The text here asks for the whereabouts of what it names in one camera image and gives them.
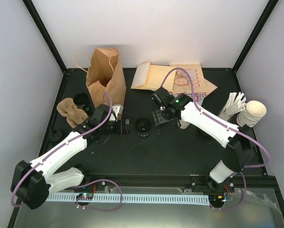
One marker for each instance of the brown paper bag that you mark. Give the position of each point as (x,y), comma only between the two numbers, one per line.
(105,74)

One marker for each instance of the light blue cable duct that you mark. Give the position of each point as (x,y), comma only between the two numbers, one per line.
(129,198)

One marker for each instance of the white paper cup stack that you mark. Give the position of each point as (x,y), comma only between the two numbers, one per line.
(183,124)

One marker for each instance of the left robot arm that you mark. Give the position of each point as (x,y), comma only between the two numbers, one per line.
(33,182)

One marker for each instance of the black cup sleeve stack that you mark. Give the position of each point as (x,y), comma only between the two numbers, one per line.
(82,101)

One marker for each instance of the brown cardboard cup carrier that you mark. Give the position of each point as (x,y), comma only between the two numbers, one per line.
(74,115)

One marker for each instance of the tan flat paper bag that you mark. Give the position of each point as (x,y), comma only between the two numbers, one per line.
(210,87)

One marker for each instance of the right black frame post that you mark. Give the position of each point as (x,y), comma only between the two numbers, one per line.
(266,13)

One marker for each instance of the jar of white stirrers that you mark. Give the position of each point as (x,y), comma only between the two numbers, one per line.
(236,103)

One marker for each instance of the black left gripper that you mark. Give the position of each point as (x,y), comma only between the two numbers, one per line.
(127,123)

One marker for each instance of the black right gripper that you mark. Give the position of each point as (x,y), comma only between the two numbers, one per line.
(158,118)

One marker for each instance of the cakes printed paper bag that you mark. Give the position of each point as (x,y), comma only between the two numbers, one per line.
(181,82)

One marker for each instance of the black frame post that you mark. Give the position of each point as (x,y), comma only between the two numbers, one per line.
(266,13)
(45,34)

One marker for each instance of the black sleeved paper cup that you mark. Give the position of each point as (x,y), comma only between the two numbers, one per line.
(143,127)

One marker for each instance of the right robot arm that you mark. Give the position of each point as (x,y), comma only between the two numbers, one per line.
(239,147)

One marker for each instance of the yellow padded envelope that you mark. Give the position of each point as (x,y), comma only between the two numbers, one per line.
(149,77)

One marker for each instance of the white lid stack on sleeve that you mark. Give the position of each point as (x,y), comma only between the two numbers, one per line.
(251,114)

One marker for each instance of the blue checkered paper bag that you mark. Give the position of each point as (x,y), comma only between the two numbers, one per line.
(198,96)

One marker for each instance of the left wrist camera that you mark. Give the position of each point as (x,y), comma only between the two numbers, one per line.
(116,112)

